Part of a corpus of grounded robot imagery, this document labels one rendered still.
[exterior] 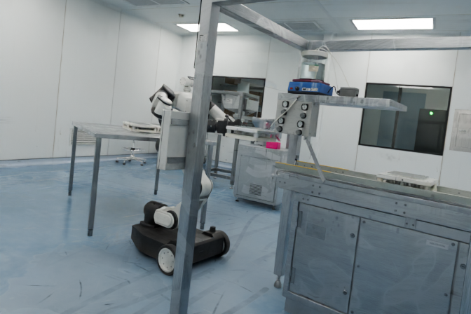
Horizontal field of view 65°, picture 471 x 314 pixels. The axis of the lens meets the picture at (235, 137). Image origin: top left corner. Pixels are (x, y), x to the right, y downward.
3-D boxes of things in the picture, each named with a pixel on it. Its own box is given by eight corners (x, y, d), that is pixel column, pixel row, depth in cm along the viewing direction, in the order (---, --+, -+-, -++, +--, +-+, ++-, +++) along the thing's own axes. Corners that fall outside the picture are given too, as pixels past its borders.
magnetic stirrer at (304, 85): (284, 93, 215) (287, 78, 215) (301, 97, 232) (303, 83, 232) (317, 95, 203) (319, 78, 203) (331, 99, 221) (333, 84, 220)
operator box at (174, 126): (156, 168, 162) (162, 109, 161) (183, 167, 176) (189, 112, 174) (165, 171, 158) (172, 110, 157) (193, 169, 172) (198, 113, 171)
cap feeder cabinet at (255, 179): (230, 200, 491) (237, 144, 487) (249, 195, 541) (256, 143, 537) (275, 211, 462) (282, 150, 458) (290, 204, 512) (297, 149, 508)
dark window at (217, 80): (207, 124, 845) (212, 75, 839) (207, 124, 846) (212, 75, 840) (259, 131, 783) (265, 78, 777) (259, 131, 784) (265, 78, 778)
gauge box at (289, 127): (273, 132, 215) (277, 97, 214) (282, 132, 224) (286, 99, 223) (308, 137, 203) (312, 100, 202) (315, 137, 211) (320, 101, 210)
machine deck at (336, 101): (277, 99, 215) (277, 92, 214) (305, 105, 245) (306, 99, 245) (389, 107, 178) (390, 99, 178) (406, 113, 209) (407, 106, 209)
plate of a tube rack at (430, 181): (376, 176, 186) (376, 173, 186) (388, 174, 206) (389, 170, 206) (429, 186, 172) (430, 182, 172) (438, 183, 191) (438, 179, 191)
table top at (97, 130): (71, 124, 425) (71, 121, 425) (163, 131, 481) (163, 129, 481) (94, 137, 296) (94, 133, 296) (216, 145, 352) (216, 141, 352)
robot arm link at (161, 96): (155, 95, 233) (159, 87, 253) (146, 113, 236) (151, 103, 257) (172, 104, 236) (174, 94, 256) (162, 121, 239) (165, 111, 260)
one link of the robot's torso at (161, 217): (152, 223, 286) (153, 207, 285) (171, 220, 302) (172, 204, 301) (171, 231, 274) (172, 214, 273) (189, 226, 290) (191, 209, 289)
